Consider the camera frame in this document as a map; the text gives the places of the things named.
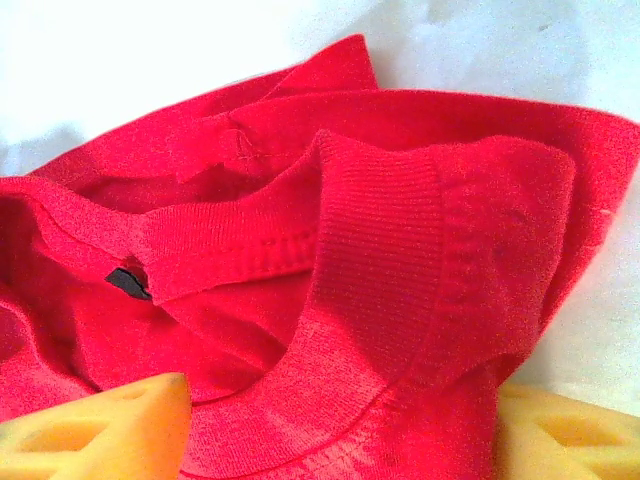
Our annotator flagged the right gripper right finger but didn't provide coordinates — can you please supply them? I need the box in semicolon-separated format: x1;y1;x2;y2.
492;382;640;480

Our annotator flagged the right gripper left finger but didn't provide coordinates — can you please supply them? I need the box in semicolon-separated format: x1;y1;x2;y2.
0;372;194;480

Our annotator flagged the red t-shirt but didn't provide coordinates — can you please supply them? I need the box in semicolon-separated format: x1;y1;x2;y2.
0;33;640;480

